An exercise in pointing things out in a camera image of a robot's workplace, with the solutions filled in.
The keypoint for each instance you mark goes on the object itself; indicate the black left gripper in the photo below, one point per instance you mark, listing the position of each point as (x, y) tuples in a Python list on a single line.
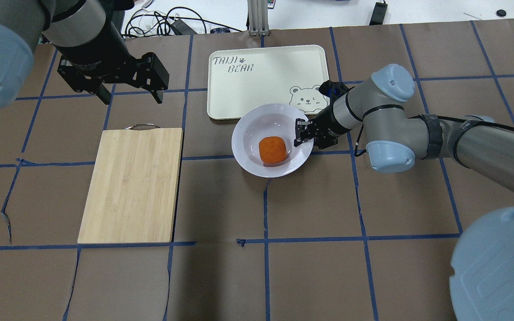
[(93, 54)]

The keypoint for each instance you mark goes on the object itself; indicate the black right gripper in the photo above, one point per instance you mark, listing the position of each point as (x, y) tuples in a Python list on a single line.
[(326, 124)]

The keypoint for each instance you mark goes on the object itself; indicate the orange fruit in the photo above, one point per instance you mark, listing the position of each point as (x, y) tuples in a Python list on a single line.
[(272, 150)]

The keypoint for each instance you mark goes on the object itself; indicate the white round plate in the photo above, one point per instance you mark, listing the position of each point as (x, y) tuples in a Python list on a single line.
[(265, 121)]

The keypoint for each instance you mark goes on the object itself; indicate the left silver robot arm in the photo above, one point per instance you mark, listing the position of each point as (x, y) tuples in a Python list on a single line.
[(22, 22)]

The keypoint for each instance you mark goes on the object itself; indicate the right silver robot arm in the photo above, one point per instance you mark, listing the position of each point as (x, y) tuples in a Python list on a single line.
[(482, 284)]

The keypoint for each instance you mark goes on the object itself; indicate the cream bear tray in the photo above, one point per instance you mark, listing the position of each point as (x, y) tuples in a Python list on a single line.
[(242, 79)]

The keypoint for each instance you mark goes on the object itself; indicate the wooden cutting board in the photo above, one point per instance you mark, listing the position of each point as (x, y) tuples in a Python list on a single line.
[(133, 191)]

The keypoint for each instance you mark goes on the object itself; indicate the black power adapter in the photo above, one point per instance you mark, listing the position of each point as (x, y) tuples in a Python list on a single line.
[(379, 13)]

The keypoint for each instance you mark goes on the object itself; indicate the black round cap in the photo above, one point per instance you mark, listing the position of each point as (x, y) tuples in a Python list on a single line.
[(501, 13)]

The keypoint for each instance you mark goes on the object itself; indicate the aluminium frame post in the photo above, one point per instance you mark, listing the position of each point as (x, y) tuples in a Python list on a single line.
[(258, 18)]

